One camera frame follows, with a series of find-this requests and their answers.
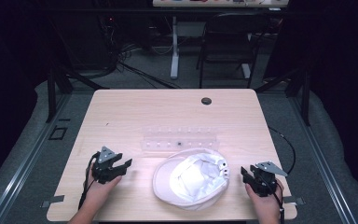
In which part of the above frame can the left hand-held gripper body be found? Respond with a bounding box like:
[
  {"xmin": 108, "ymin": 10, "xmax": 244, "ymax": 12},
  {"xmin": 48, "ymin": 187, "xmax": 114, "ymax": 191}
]
[{"xmin": 91, "ymin": 146, "xmax": 129, "ymax": 185}]

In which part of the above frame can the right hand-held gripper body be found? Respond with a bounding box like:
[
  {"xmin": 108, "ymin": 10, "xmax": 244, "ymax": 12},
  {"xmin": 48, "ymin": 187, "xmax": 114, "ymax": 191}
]
[{"xmin": 249, "ymin": 160, "xmax": 289, "ymax": 198}]

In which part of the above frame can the person's left hand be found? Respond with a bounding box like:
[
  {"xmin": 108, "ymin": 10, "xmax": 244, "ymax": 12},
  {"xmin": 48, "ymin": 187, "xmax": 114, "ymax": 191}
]
[{"xmin": 83, "ymin": 163, "xmax": 124, "ymax": 216}]

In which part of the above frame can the person's right hand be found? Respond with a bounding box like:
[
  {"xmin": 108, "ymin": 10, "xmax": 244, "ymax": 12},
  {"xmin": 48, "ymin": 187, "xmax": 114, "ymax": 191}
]
[{"xmin": 244, "ymin": 178, "xmax": 284, "ymax": 224}]

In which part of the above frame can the white cap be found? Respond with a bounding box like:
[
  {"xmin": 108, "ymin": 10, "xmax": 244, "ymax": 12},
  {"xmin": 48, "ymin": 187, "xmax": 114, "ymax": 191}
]
[{"xmin": 152, "ymin": 147, "xmax": 231, "ymax": 212}]

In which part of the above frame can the black tape square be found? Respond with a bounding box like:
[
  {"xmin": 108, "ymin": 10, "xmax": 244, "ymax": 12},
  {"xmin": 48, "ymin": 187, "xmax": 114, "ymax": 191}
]
[{"xmin": 48, "ymin": 125, "xmax": 69, "ymax": 141}]

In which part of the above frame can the clear acrylic rack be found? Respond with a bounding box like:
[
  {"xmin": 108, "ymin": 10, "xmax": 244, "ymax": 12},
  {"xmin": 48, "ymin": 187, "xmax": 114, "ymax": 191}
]
[{"xmin": 141, "ymin": 125, "xmax": 220, "ymax": 154}]

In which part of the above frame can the black metal stand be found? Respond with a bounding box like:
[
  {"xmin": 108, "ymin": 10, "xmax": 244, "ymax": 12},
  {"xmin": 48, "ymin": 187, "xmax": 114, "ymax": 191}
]
[
  {"xmin": 254, "ymin": 65, "xmax": 312, "ymax": 127},
  {"xmin": 44, "ymin": 60, "xmax": 110, "ymax": 124}
]

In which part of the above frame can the white desk leg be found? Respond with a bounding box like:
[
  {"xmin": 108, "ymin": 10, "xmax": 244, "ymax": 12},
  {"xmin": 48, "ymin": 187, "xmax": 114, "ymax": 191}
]
[
  {"xmin": 241, "ymin": 63, "xmax": 252, "ymax": 79},
  {"xmin": 170, "ymin": 15, "xmax": 181, "ymax": 80}
]

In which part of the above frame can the black chair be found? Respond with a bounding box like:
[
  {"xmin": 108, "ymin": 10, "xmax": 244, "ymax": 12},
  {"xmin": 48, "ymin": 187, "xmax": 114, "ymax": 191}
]
[{"xmin": 195, "ymin": 11, "xmax": 272, "ymax": 90}]

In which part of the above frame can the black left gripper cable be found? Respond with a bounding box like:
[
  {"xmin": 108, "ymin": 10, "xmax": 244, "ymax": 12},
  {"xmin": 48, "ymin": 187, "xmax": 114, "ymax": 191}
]
[{"xmin": 77, "ymin": 151, "xmax": 101, "ymax": 210}]

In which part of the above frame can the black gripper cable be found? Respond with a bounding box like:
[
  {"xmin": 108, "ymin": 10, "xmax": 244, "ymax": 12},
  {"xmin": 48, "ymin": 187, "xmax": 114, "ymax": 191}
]
[
  {"xmin": 268, "ymin": 125, "xmax": 296, "ymax": 224},
  {"xmin": 77, "ymin": 151, "xmax": 101, "ymax": 210}
]

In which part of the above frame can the grey metal table bracket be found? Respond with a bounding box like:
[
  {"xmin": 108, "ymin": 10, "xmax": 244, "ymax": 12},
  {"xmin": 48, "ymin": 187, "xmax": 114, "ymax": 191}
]
[
  {"xmin": 39, "ymin": 194, "xmax": 66, "ymax": 209},
  {"xmin": 282, "ymin": 195, "xmax": 306, "ymax": 206}
]

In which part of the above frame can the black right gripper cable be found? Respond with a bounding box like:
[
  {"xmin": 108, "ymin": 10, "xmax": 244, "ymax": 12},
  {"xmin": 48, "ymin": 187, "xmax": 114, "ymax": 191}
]
[{"xmin": 268, "ymin": 125, "xmax": 296, "ymax": 224}]

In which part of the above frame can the aluminium floor rail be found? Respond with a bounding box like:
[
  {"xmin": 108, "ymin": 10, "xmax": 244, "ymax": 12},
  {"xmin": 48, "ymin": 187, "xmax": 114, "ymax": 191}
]
[
  {"xmin": 290, "ymin": 92, "xmax": 358, "ymax": 224},
  {"xmin": 0, "ymin": 92, "xmax": 73, "ymax": 224}
]

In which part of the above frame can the bundle of black floor cables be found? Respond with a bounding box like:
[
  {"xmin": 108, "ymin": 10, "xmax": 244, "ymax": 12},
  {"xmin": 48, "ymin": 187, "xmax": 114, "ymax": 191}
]
[{"xmin": 97, "ymin": 13, "xmax": 183, "ymax": 91}]

